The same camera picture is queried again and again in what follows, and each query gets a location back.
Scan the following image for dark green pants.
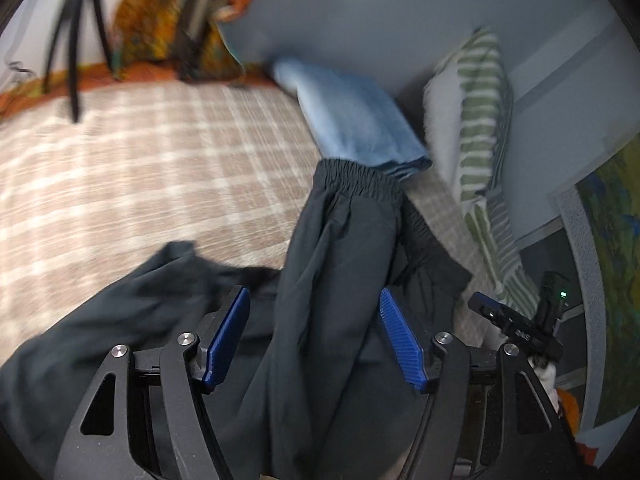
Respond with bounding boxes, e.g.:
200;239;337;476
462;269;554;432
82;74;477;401
1;159;471;479

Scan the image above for white gloved right hand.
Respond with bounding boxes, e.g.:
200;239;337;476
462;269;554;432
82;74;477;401
528;356;560;412

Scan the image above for framed landscape painting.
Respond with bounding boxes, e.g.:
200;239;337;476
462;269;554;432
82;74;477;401
555;136;639;466

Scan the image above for checkered beige bed cover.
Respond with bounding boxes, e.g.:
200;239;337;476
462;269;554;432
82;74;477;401
0;79;507;366

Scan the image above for green striped white pillow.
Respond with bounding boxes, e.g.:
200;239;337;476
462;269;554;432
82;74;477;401
422;28;539;318

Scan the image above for folded blue towel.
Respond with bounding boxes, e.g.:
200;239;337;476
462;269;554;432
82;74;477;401
270;58;432;180

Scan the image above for orange patterned fabric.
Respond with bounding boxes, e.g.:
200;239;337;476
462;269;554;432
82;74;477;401
112;0;262;84

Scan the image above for black tripod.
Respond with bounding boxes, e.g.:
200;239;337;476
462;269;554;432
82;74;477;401
42;0;114;124

